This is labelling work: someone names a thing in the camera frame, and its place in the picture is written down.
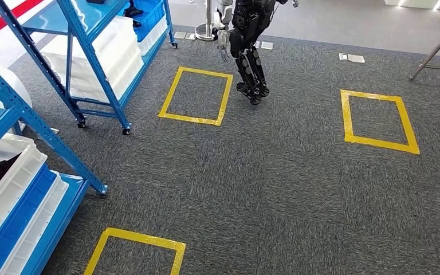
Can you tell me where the blue metal shelf rack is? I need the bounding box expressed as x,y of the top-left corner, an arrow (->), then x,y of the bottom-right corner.
0,51 -> 109,275
0,0 -> 178,136

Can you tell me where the yellow floor tape square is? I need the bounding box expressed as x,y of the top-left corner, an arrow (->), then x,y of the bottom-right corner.
83,227 -> 187,275
157,66 -> 234,127
340,89 -> 421,156

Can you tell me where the black and silver humanoid robot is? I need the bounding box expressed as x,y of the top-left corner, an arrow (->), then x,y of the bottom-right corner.
212,0 -> 300,106

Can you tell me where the white plastic crate stack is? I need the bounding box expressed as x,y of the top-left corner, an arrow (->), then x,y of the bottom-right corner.
40,15 -> 145,104

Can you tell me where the blue plastic crate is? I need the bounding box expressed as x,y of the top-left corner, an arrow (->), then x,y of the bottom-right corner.
119,0 -> 167,42
0,164 -> 58,275

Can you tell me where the white car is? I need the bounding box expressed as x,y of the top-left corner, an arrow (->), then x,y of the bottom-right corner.
0,0 -> 54,133

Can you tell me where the white low platform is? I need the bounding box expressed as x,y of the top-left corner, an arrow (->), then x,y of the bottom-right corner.
385,0 -> 440,10

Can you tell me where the chrome barrier stanchion post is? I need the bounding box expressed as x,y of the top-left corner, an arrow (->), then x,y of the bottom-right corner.
194,0 -> 221,42

